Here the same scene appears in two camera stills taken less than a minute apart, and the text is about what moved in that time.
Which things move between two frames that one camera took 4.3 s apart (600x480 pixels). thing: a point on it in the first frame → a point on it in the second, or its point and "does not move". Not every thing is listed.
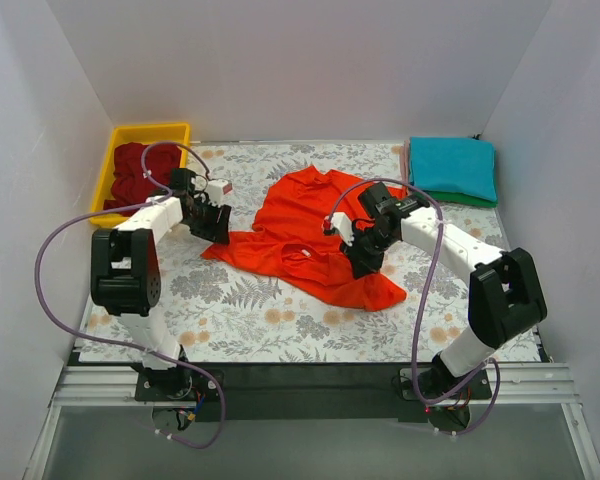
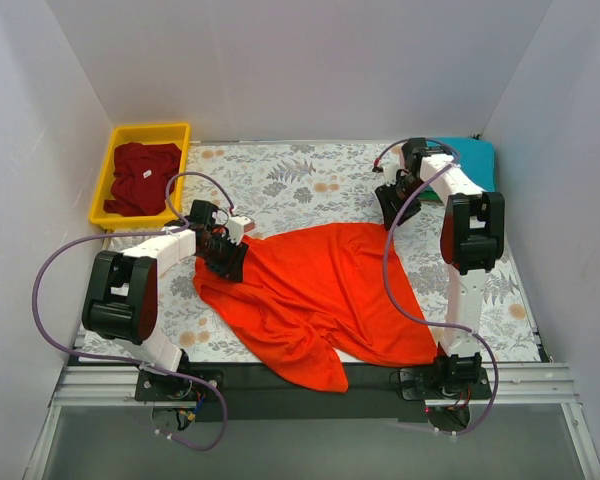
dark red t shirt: [131, 186] does not move
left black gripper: [212, 223] → [228, 257]
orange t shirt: [288, 232] → [306, 293]
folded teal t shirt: [465, 163] does not move
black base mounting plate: [316, 395] does not move
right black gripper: [362, 251] → [395, 203]
